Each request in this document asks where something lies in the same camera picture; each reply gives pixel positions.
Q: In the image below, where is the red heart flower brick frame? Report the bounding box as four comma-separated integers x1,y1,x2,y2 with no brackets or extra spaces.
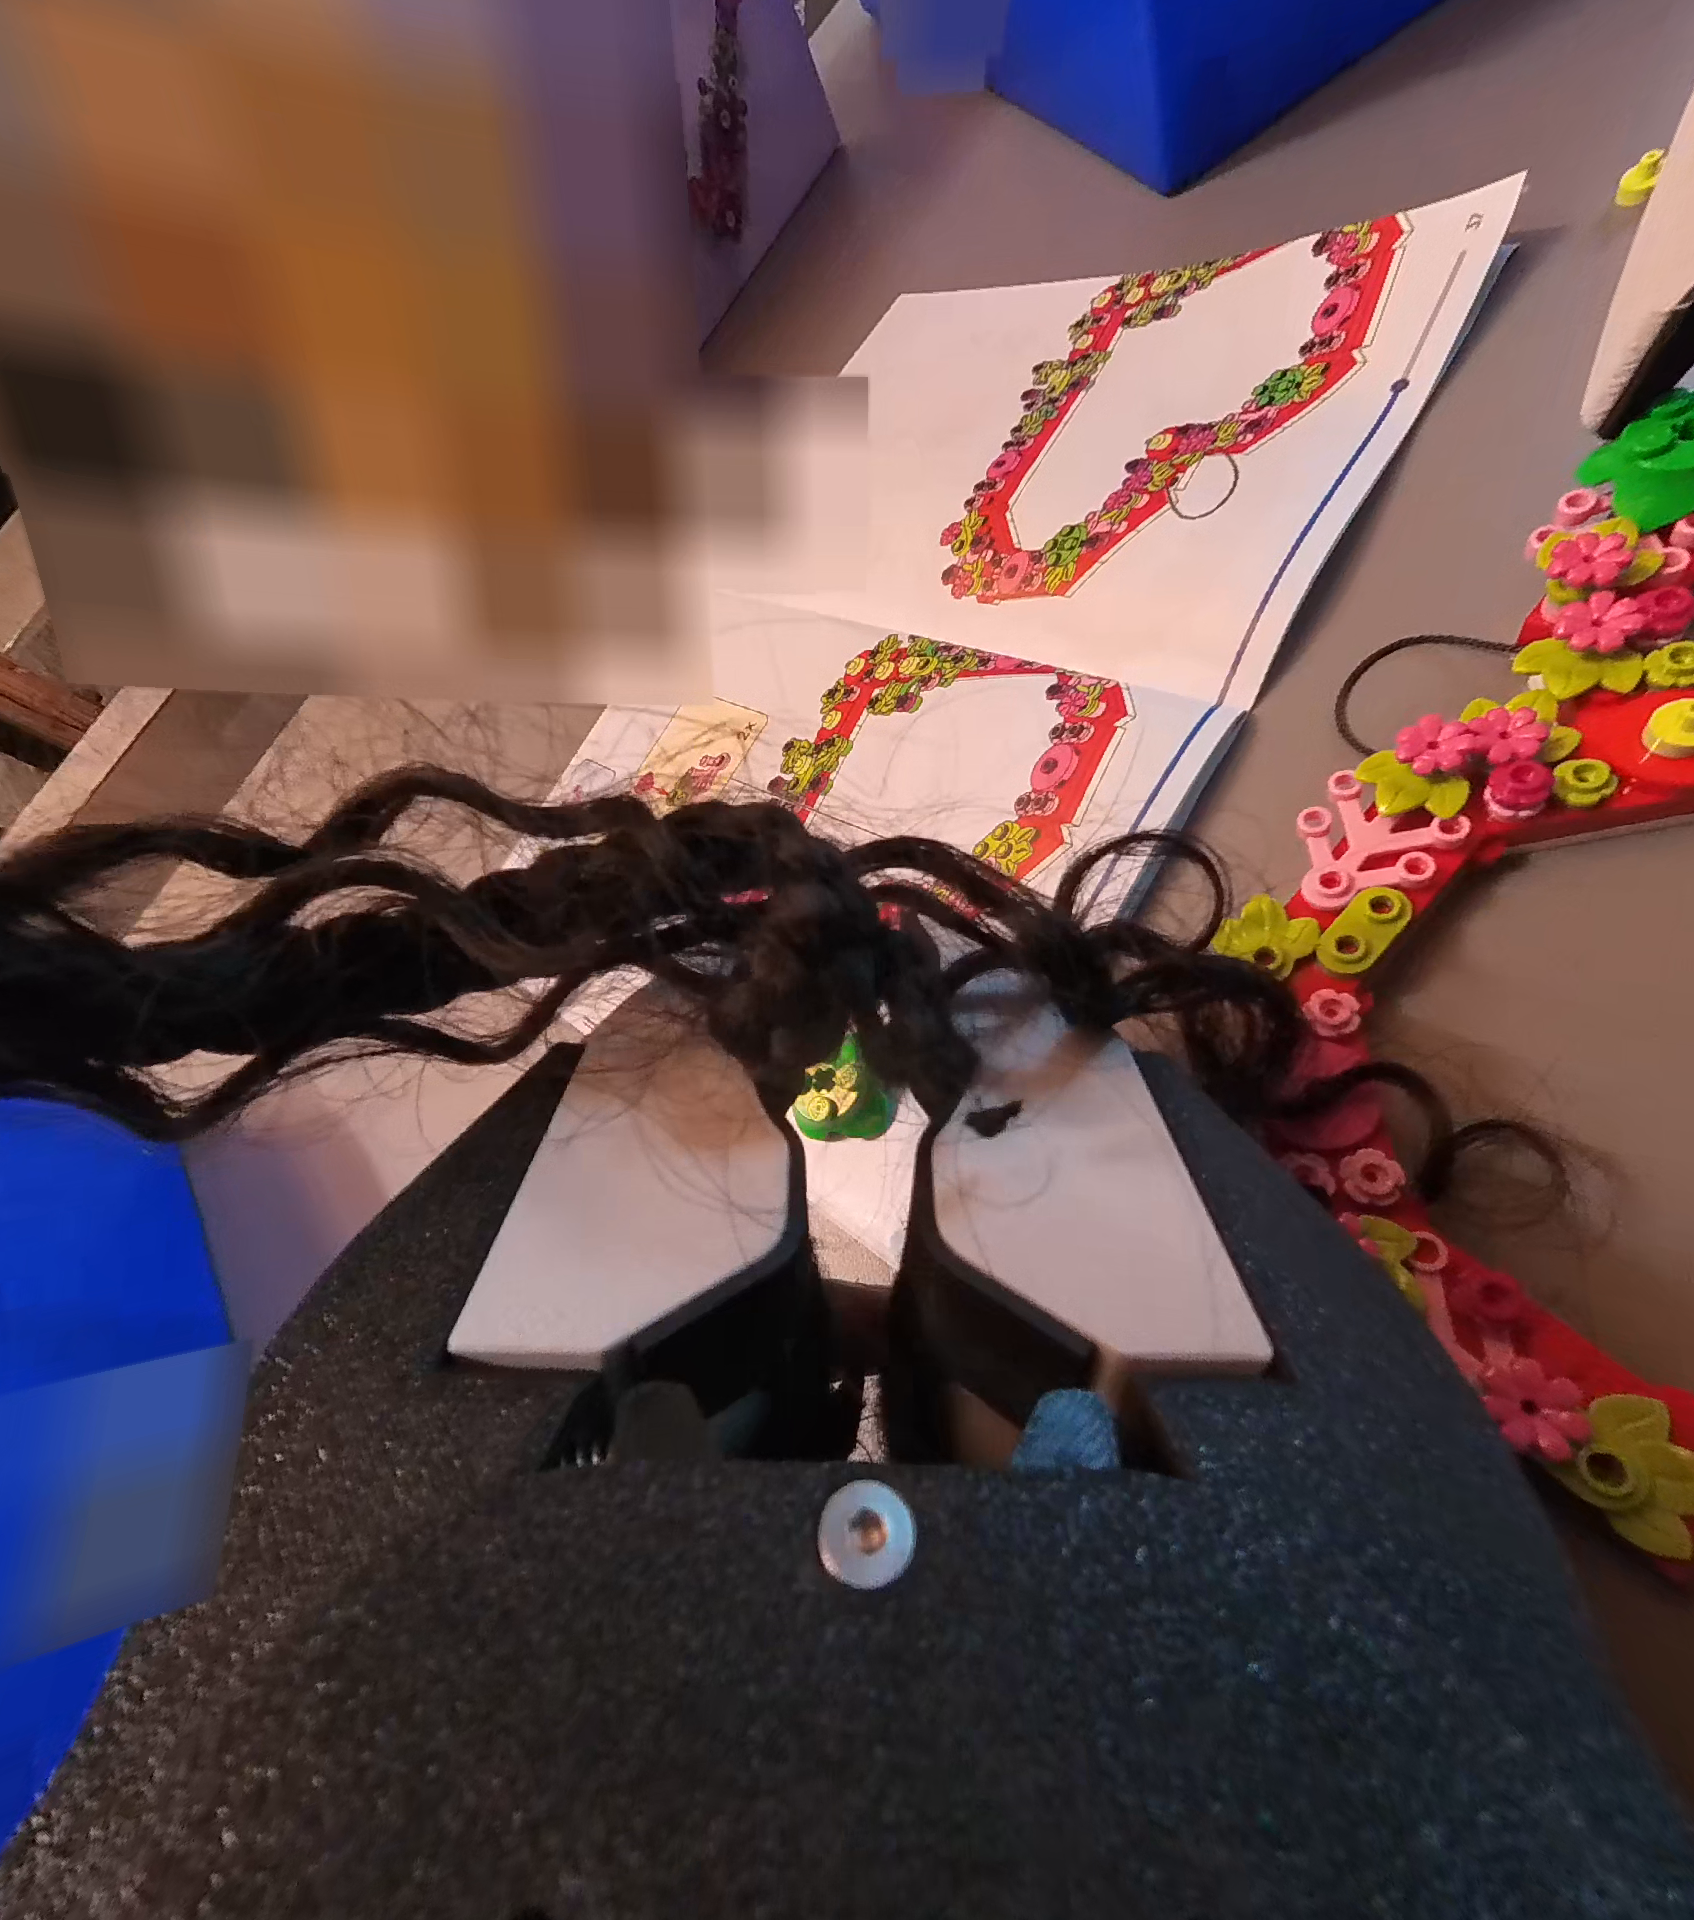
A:
1206,480,1694,1601

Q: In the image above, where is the green leaf brick piece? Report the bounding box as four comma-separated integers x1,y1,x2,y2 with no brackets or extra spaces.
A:
1577,385,1694,532

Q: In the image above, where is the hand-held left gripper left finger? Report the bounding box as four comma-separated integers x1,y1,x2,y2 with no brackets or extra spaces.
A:
450,1035,809,1375

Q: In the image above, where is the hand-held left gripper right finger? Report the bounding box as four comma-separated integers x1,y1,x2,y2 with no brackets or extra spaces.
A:
908,966,1275,1380

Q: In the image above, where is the lime flower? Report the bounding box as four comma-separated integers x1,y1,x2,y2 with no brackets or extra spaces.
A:
787,1035,896,1148

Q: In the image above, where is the white printed box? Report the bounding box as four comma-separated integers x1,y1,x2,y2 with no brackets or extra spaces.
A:
667,0,845,351

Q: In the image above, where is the black cord loop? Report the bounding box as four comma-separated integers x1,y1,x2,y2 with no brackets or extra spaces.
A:
1336,633,1524,759

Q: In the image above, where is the person's dark curly hair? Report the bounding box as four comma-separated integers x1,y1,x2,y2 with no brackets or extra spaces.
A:
0,766,1612,1247

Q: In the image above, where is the blue plastic bin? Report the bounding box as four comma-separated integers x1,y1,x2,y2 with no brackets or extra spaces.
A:
0,1093,249,1920
861,0,1448,197

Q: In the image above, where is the open instruction booklet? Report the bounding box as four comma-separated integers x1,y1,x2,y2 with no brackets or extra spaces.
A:
548,173,1524,1202

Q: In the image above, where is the person's blue jeans leg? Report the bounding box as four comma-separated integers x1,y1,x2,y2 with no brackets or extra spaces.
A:
1012,1387,1121,1472

